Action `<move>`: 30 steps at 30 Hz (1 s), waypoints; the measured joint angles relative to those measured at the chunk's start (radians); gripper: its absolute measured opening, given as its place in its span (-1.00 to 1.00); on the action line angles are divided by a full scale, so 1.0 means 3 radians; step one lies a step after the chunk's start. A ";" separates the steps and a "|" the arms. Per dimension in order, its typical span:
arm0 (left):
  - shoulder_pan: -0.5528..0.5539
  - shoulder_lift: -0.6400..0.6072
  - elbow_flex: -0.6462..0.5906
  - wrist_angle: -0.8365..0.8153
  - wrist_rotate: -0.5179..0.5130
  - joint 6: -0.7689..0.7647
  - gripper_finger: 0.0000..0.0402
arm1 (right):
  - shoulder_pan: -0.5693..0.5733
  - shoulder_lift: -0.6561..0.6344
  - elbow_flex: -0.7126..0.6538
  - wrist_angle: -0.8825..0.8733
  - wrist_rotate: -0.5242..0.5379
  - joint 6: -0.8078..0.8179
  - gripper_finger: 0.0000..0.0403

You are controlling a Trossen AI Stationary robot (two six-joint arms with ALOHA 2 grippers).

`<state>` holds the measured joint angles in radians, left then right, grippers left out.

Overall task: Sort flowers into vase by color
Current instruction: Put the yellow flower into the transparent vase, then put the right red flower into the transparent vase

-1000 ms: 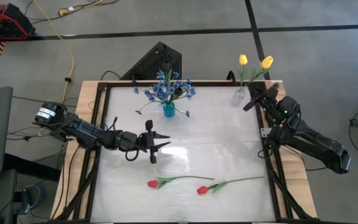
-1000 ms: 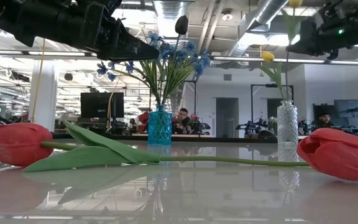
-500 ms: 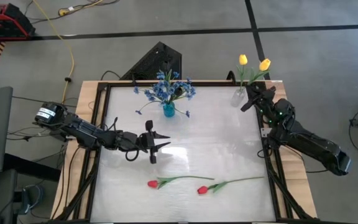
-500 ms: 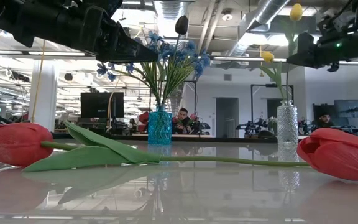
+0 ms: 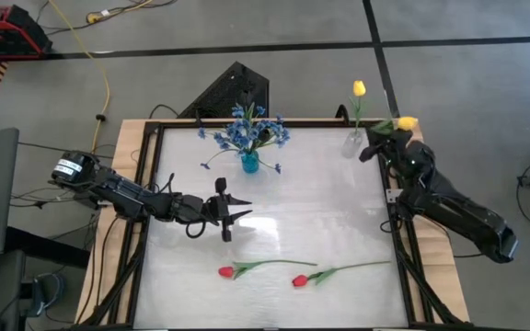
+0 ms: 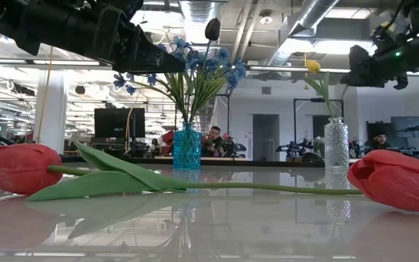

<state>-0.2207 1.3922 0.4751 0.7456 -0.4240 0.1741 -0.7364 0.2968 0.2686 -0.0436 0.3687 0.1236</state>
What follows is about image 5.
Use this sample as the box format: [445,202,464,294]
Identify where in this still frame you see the black table frame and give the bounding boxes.
[80,120,467,330]

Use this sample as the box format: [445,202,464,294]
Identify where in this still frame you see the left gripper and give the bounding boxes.
[179,177,253,244]

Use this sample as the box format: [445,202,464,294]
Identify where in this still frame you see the blue flower stem broad leaves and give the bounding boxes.
[197,127,283,176]

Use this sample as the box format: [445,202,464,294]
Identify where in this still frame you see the red and black toolbox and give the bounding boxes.
[0,4,54,61]

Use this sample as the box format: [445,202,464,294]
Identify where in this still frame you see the yellow power cable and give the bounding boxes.
[47,0,156,155]

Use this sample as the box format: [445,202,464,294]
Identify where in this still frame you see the blue glass vase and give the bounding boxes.
[240,150,260,175]

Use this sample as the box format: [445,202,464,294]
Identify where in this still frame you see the black perforated metal box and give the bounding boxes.
[177,61,271,120]

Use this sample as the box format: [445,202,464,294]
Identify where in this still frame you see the red artificial tulip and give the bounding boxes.
[291,260,393,289]
[217,259,318,280]

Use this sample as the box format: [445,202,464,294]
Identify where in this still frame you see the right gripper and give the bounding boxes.
[359,130,416,169]

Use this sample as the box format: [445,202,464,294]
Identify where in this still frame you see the yellow artificial tulip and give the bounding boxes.
[347,80,368,139]
[368,115,420,137]

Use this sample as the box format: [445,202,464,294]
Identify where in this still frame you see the clear glass vase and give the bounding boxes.
[340,129,365,160]

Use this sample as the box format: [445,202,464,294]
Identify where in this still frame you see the blue flower bunch long leaves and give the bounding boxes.
[213,101,293,155]

